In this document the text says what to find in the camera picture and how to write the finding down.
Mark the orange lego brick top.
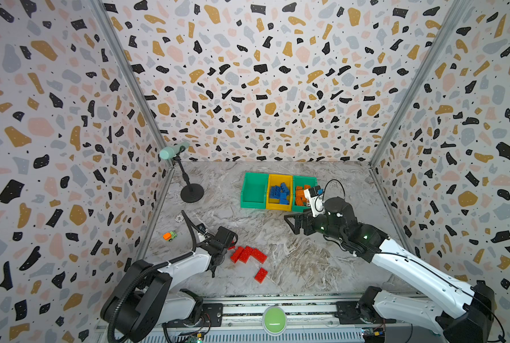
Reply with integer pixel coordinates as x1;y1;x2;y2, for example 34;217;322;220
295;186;306;207

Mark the blue lego brick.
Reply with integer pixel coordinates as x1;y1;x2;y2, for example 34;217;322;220
279;193;289;205
280;182;290;195
272;187;282;200

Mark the blue lego brick top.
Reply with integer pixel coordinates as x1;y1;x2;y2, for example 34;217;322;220
280;182;290;195

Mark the blue lego brick slim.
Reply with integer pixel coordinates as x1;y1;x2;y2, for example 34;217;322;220
269;186;281;200

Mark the lone red lego brick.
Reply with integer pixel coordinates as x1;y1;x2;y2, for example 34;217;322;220
254;268;268;284

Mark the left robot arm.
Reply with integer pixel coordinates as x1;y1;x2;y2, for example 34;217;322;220
100;224;238;342

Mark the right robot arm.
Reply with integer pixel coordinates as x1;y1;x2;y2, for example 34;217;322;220
284;186;497;342

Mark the right green bin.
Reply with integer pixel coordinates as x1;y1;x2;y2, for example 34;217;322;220
292;176;318;212

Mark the green bin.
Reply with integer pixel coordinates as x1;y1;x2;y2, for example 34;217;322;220
240;172;269;210
292;176;318;212

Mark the small orange toy car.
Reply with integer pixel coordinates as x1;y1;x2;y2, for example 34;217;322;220
162;231;177;242

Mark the green microphone on stand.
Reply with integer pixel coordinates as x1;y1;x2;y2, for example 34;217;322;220
159;141;204;204

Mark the yellow middle bin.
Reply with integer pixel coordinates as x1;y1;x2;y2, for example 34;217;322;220
266;174;294;212

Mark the left green bin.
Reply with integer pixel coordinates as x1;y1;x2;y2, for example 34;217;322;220
240;172;269;210

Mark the green push button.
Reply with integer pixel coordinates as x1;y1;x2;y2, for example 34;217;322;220
262;306;287;337

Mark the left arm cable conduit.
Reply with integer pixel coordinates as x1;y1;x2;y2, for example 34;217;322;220
100;209;209;343

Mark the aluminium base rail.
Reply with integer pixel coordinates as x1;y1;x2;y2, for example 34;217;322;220
96;293;461;343

